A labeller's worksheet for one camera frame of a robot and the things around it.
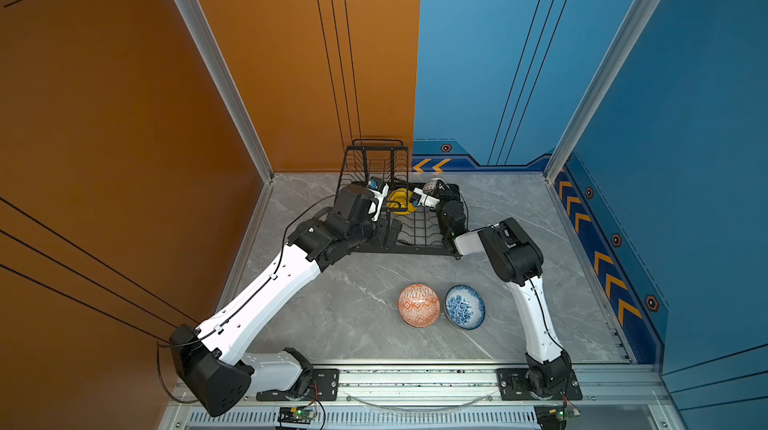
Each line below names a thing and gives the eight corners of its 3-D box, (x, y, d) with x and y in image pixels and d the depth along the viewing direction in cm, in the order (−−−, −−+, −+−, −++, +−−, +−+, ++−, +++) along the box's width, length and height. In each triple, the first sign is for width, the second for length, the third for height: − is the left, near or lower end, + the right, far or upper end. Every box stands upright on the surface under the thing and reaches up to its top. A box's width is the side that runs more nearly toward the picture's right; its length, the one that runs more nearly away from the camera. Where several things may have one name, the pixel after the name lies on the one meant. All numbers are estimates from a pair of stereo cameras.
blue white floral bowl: (447, 333, 83) (450, 324, 77) (442, 294, 90) (445, 284, 85) (482, 333, 83) (488, 324, 77) (475, 294, 90) (480, 284, 85)
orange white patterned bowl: (392, 312, 87) (392, 304, 82) (413, 285, 92) (414, 276, 87) (423, 338, 82) (425, 331, 77) (444, 308, 87) (447, 300, 82)
